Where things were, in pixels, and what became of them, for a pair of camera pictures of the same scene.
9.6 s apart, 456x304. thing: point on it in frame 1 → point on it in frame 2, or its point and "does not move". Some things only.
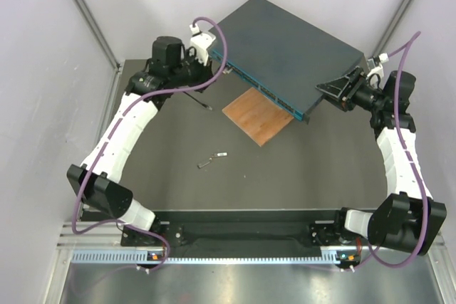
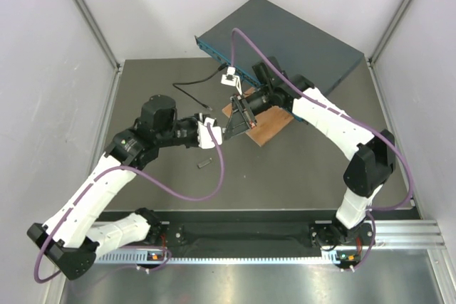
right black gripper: [339, 89] → [240, 121]
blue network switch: [283, 58] does not move
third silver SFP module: [199, 166] does not move
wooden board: [260, 115] does not move
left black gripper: [206, 73] → [194, 120]
